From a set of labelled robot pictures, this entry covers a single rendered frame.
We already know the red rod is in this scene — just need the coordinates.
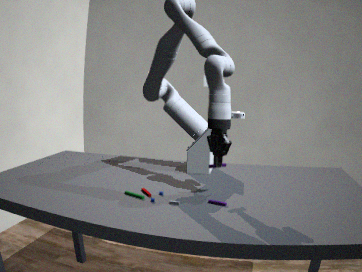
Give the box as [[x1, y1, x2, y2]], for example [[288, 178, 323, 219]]
[[142, 188, 151, 197]]

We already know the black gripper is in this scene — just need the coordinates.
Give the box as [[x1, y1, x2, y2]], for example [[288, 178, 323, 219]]
[[207, 118, 232, 168]]

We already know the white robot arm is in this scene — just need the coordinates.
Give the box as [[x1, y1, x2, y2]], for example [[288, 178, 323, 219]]
[[143, 0, 245, 140]]

